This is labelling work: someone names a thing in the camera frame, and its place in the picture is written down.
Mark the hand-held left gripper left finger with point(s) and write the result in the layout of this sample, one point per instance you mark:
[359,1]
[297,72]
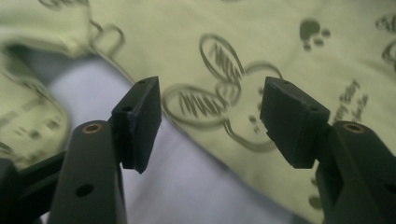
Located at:
[140,124]

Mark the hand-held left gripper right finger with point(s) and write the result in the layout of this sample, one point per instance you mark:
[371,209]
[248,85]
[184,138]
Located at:
[292,124]

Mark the green printed baby shirt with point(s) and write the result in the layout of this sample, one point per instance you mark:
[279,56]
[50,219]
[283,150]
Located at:
[193,31]

